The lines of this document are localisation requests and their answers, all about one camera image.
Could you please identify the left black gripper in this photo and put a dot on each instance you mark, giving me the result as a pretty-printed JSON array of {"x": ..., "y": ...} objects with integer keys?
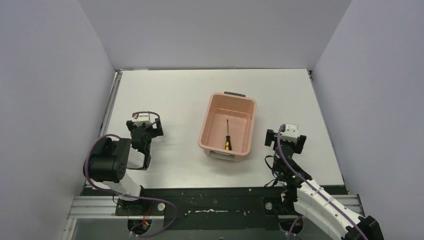
[{"x": 143, "y": 129}]

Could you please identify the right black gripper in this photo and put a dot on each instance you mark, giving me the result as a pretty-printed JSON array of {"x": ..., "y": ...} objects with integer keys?
[{"x": 297, "y": 145}]

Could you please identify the yellow black handled screwdriver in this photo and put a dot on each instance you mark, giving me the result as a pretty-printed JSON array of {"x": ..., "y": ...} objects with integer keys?
[{"x": 228, "y": 145}]

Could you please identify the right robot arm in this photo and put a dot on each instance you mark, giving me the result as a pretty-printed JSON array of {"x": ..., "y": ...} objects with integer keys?
[{"x": 303, "y": 195}]

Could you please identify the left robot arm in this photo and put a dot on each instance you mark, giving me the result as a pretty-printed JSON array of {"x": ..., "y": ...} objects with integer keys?
[{"x": 110, "y": 158}]

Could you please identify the pink plastic bin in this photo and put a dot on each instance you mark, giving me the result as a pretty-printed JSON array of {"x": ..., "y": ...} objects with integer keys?
[{"x": 240, "y": 112}]

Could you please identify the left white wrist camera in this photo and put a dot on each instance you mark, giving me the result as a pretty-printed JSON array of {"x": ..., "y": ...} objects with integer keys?
[{"x": 142, "y": 118}]

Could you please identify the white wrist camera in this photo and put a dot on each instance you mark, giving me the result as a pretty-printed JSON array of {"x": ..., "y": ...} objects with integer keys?
[
  {"x": 142, "y": 118},
  {"x": 290, "y": 133}
]

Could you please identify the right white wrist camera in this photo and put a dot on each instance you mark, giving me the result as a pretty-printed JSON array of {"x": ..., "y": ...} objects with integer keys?
[{"x": 290, "y": 133}]

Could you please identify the left side aluminium rail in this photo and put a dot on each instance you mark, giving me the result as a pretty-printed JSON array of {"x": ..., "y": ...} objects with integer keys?
[{"x": 110, "y": 103}]

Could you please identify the aluminium rail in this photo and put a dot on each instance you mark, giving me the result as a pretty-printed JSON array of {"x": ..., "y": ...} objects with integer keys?
[
  {"x": 104, "y": 207},
  {"x": 110, "y": 103}
]

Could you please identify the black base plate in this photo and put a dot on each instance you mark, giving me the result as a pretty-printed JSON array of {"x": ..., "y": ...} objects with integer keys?
[{"x": 261, "y": 208}]

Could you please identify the aluminium front rail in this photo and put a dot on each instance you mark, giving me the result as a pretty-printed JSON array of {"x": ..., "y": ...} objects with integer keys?
[{"x": 104, "y": 207}]

